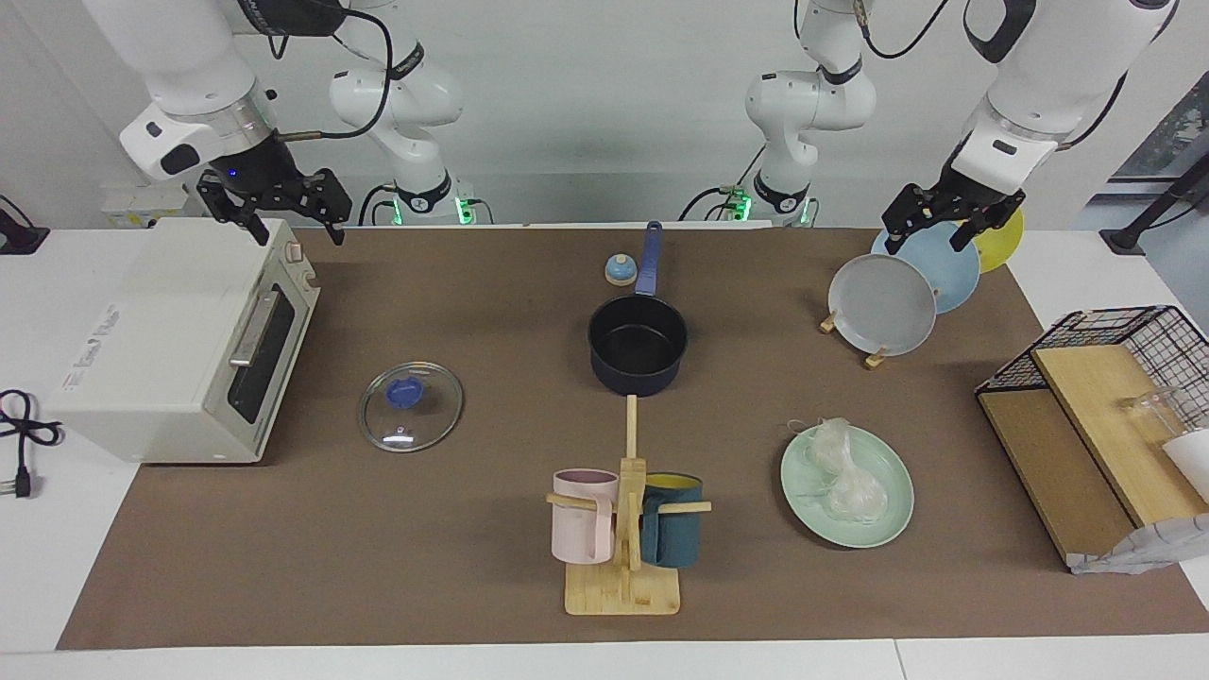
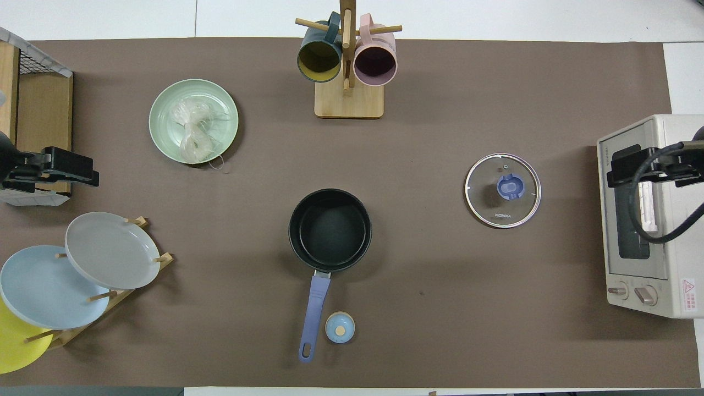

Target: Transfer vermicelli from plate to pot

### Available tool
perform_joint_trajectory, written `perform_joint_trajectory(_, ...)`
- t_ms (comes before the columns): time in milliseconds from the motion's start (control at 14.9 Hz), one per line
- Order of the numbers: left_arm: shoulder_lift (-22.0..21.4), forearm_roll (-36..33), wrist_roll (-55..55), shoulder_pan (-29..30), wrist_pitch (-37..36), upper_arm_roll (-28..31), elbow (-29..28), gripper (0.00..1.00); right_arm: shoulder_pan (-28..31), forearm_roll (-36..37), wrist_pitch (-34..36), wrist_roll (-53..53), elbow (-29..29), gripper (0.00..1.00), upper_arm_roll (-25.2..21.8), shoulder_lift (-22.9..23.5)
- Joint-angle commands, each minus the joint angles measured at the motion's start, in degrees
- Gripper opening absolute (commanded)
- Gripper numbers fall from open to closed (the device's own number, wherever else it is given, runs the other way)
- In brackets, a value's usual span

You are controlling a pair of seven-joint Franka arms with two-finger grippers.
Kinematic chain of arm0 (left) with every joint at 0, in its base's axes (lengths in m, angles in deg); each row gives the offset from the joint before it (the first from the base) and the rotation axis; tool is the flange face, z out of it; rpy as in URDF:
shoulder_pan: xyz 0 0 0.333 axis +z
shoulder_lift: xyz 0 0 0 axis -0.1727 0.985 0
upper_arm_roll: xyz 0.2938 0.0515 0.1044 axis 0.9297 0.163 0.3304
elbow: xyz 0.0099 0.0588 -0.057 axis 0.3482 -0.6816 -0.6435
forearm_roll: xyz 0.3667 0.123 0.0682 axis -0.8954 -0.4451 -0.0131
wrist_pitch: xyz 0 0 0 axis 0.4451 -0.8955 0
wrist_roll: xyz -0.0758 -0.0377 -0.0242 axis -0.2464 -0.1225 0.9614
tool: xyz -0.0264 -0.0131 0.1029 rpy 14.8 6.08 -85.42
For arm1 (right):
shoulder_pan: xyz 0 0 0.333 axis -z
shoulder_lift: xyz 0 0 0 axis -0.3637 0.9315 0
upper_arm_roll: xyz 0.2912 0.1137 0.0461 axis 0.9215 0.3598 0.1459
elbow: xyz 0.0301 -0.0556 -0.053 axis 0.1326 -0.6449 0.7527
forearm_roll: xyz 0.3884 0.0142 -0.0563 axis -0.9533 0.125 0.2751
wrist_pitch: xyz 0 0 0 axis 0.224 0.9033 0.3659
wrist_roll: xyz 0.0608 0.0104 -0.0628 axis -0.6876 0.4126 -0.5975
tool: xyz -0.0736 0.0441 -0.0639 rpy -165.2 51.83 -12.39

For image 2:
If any white vermicelli bundle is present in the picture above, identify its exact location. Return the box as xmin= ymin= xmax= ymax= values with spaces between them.
xmin=169 ymin=99 xmax=232 ymax=171

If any grey round plate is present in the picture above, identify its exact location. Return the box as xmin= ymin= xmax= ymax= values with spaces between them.
xmin=65 ymin=212 xmax=161 ymax=290

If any pink mug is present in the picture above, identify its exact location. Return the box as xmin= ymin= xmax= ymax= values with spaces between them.
xmin=353 ymin=13 xmax=398 ymax=87

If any black pot with blue handle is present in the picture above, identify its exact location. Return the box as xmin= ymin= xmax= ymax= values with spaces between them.
xmin=288 ymin=189 xmax=373 ymax=364

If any beige toaster oven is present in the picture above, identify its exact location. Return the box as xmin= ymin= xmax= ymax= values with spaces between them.
xmin=597 ymin=114 xmax=704 ymax=319

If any wooden plate rack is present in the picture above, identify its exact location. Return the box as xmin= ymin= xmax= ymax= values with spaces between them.
xmin=22 ymin=216 xmax=175 ymax=350

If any brown table mat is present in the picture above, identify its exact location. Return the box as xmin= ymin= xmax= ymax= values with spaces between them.
xmin=0 ymin=37 xmax=700 ymax=388

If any glass lid with blue knob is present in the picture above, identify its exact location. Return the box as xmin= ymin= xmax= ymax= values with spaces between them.
xmin=464 ymin=153 xmax=542 ymax=229

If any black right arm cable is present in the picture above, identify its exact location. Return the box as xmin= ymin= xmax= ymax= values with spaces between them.
xmin=629 ymin=142 xmax=704 ymax=244

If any green round plate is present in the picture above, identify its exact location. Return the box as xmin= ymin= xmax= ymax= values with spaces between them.
xmin=148 ymin=79 xmax=240 ymax=165

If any yellow round plate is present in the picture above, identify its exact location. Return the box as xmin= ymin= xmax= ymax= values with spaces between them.
xmin=0 ymin=297 xmax=54 ymax=375

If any wooden shelf with wire basket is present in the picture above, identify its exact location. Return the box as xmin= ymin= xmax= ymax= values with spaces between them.
xmin=0 ymin=27 xmax=74 ymax=207

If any dark teal mug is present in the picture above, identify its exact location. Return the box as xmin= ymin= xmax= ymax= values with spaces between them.
xmin=297 ymin=11 xmax=344 ymax=84

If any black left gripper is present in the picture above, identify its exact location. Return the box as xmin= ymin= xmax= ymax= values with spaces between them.
xmin=5 ymin=147 xmax=100 ymax=192

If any light blue round plate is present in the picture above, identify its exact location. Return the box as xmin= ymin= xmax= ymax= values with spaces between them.
xmin=0 ymin=245 xmax=111 ymax=331

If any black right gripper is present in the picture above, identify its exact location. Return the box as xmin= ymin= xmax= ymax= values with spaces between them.
xmin=607 ymin=142 xmax=704 ymax=188

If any wooden mug tree stand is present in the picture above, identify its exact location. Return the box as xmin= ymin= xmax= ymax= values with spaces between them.
xmin=295 ymin=0 xmax=403 ymax=119

